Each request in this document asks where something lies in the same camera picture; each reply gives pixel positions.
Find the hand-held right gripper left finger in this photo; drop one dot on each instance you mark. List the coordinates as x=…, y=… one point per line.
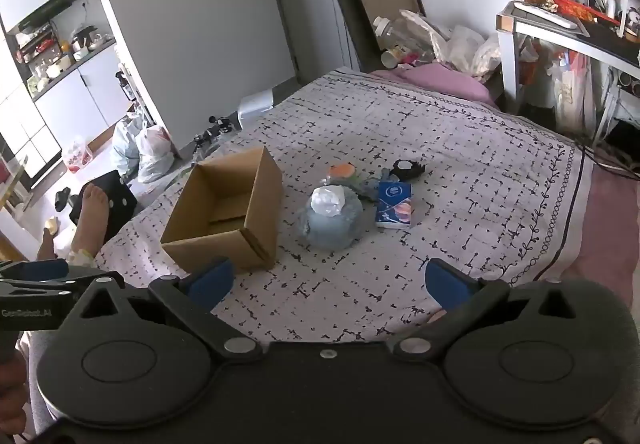
x=212, y=281

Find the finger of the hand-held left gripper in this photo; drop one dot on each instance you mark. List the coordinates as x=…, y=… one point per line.
x=40, y=288
x=35, y=270

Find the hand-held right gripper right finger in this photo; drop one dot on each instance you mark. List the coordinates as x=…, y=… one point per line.
x=445, y=286

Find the brown cardboard box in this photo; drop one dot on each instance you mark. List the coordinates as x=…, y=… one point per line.
x=265, y=214

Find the blue tissue packet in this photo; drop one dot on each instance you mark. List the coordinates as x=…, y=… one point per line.
x=395, y=209

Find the black lace scrunchie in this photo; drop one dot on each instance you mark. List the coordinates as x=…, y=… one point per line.
x=405, y=168

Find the clear plastic wrap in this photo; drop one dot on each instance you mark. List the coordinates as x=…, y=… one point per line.
x=330, y=229

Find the burger plush toy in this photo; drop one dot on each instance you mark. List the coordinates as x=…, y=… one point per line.
x=342, y=170

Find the person's left hand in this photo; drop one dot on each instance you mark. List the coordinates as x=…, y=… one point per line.
x=11, y=394

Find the person's bare foot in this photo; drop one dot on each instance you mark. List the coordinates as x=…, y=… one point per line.
x=87, y=219

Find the black slipper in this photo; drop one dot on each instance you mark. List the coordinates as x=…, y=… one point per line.
x=64, y=199

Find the black white-dotted bag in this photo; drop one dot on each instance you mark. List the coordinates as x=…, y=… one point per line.
x=120, y=204

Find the red patterned bag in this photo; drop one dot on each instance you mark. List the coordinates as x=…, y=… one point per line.
x=77, y=156

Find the white red plastic bag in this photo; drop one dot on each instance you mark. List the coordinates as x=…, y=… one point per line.
x=155, y=153

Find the black tripod gear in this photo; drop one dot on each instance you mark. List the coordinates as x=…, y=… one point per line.
x=215, y=131

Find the grey plastic bag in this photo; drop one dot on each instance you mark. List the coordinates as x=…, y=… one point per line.
x=125, y=143

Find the white black-patterned blanket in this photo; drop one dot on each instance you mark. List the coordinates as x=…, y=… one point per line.
x=450, y=123

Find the pink bed sheet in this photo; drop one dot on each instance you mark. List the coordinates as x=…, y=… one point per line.
x=610, y=224

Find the white box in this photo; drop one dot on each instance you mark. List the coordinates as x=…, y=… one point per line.
x=255, y=108

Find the white kitchen cabinet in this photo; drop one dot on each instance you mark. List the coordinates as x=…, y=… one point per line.
x=80, y=88

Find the black spray bottle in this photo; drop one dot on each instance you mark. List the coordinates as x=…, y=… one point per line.
x=125, y=83

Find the pink pillow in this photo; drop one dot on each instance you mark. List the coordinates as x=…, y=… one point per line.
x=440, y=78

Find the small white plastic bag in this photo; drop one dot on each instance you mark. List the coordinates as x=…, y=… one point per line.
x=485, y=58

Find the paper cup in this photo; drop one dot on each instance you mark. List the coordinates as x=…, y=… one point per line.
x=391, y=57

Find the clear storage bags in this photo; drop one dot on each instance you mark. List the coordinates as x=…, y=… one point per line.
x=575, y=88

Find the white desk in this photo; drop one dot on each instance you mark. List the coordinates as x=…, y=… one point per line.
x=507, y=53

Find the large white plastic bag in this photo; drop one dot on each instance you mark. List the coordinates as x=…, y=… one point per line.
x=450, y=43

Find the clear plastic bottle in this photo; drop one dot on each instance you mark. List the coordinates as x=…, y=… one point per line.
x=395, y=31

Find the grey wardrobe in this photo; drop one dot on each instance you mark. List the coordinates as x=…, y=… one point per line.
x=310, y=13

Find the red decorative item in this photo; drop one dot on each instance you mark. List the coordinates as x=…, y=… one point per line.
x=565, y=6

